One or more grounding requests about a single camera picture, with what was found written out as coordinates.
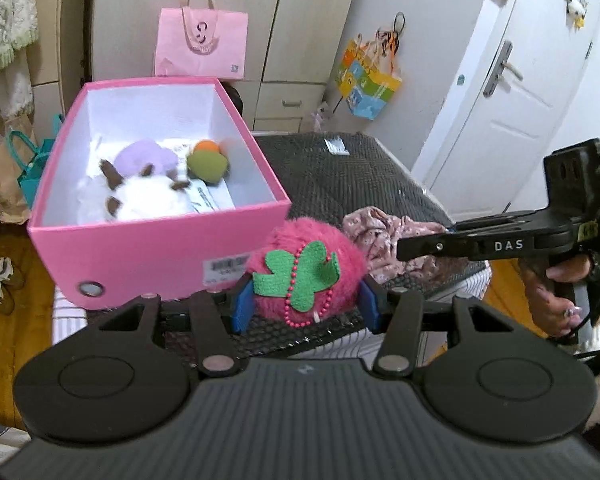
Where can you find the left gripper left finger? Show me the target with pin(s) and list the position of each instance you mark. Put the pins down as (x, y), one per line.
(241, 304)

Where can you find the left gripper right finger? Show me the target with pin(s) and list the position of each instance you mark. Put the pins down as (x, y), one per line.
(372, 304)

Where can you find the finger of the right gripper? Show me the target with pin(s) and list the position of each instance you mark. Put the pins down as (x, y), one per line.
(437, 245)

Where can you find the pink floral scrunchie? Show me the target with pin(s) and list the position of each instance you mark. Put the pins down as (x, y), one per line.
(376, 235)

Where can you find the pink strawberry plush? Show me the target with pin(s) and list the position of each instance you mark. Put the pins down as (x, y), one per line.
(306, 271)

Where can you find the green plush ball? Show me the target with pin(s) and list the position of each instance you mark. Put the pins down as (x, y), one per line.
(207, 166)

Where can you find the orange ball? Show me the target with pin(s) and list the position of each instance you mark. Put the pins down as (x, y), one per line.
(207, 145)

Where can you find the white panda plush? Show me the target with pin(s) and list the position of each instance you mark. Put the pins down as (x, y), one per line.
(110, 197)

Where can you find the purple plush toy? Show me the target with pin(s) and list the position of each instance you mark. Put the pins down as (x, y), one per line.
(137, 156)

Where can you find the large blue tissue pack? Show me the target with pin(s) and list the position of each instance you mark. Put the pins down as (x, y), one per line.
(205, 197)

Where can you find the white door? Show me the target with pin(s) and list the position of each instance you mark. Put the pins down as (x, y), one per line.
(534, 72)

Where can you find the black dotted table mat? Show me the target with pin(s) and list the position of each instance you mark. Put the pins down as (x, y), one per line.
(327, 176)

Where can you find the pink cardboard box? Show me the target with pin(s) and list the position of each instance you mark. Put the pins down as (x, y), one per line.
(104, 265)

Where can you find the colourful hanging gift bag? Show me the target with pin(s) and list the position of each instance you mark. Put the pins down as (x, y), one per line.
(369, 74)

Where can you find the black suitcase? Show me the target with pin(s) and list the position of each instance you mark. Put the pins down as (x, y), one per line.
(234, 96)

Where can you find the brown paper bag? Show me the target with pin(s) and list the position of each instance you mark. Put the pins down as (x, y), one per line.
(13, 205)

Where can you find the teal gift bag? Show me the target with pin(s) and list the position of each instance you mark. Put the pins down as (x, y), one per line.
(31, 172)

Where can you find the beige wardrobe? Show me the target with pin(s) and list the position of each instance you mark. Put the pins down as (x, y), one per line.
(290, 48)

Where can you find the pink paper shopping bag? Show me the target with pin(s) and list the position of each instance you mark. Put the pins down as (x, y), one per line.
(204, 42)

